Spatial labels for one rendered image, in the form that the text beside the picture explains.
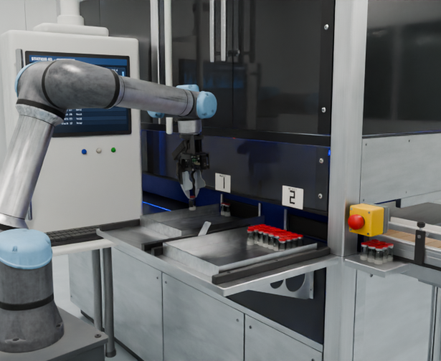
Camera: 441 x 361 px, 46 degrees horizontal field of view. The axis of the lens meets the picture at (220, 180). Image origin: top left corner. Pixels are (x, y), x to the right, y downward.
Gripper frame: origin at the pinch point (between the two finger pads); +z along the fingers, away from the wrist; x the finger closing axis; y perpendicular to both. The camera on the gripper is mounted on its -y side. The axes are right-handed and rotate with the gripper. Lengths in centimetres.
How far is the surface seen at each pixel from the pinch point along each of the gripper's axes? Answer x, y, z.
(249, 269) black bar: -13, 48, 11
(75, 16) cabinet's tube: -15, -52, -64
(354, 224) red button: 15, 57, 3
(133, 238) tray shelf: -21.4, -0.4, 11.0
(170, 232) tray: -11.5, 5.4, 9.9
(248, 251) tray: -0.9, 31.9, 12.4
